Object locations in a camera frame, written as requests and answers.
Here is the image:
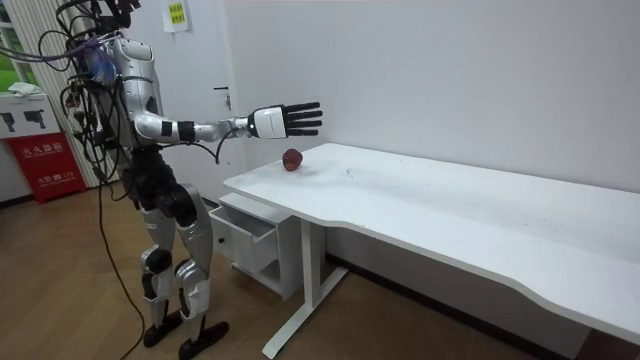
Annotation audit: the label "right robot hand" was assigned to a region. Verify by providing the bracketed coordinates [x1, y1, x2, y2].
[246, 101, 324, 140]

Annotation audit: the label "red apple soft toy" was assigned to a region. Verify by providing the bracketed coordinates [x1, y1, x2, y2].
[281, 148, 304, 172]

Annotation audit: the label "white door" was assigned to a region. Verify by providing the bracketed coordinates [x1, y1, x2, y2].
[122, 0, 249, 206]

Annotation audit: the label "open white drawer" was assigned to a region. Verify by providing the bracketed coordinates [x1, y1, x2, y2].
[208, 204, 279, 275]

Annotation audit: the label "white drawer cabinet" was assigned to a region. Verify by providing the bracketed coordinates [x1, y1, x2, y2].
[208, 191, 327, 301]

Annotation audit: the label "robot legs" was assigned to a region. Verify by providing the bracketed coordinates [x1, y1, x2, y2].
[128, 164, 231, 360]

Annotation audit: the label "robot body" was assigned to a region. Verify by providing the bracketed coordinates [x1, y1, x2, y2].
[55, 0, 174, 201]

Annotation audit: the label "white desk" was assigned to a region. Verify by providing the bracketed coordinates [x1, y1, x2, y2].
[223, 142, 640, 360]

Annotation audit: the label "white pleated curtain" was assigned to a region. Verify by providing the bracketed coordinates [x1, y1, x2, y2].
[4, 0, 121, 189]

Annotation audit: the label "red fire extinguisher box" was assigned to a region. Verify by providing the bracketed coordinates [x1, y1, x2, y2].
[3, 132, 87, 205]

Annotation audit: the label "white printed carton box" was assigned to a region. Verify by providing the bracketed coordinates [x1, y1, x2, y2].
[0, 91, 62, 141]

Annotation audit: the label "white crumpled cloth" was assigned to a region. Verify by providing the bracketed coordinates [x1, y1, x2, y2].
[7, 81, 44, 98]

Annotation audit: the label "window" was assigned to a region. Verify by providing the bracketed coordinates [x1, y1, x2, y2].
[0, 0, 39, 94]

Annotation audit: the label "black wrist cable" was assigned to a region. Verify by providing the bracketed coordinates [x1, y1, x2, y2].
[158, 125, 242, 166]

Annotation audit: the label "white paper wall notice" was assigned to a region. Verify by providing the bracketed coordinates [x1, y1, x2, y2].
[159, 0, 191, 34]

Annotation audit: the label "black floor cable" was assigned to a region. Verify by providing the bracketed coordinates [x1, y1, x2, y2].
[95, 149, 147, 360]

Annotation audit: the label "cable bundle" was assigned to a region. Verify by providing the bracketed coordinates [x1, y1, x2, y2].
[0, 29, 121, 67]

